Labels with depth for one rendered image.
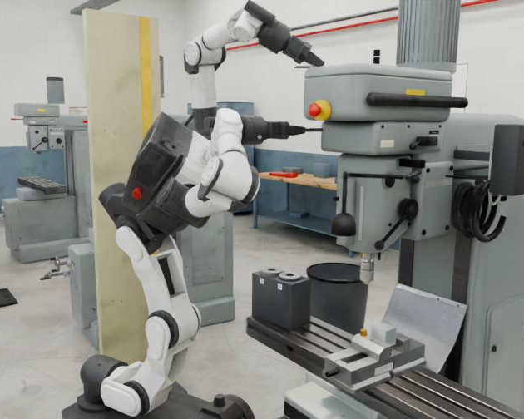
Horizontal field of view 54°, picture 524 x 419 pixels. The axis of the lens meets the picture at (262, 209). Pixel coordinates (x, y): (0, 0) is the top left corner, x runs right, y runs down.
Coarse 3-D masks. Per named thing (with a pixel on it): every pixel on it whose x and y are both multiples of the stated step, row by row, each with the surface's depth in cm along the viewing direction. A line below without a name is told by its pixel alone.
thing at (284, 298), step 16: (256, 272) 212; (272, 272) 208; (288, 272) 208; (256, 288) 211; (272, 288) 204; (288, 288) 198; (304, 288) 203; (256, 304) 212; (272, 304) 205; (288, 304) 199; (304, 304) 204; (272, 320) 206; (288, 320) 200; (304, 320) 205
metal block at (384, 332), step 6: (378, 324) 170; (384, 324) 170; (372, 330) 169; (378, 330) 167; (384, 330) 165; (390, 330) 166; (378, 336) 167; (384, 336) 165; (390, 336) 166; (390, 342) 167
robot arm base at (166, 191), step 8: (168, 184) 146; (176, 184) 146; (160, 192) 151; (168, 192) 144; (160, 200) 146; (160, 208) 152; (176, 216) 154; (208, 216) 149; (192, 224) 155; (200, 224) 150
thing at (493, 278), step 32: (512, 224) 189; (416, 256) 200; (448, 256) 189; (480, 256) 181; (512, 256) 192; (448, 288) 190; (480, 288) 183; (512, 288) 196; (480, 320) 185; (512, 320) 196; (480, 352) 187; (512, 352) 199; (480, 384) 189; (512, 384) 203
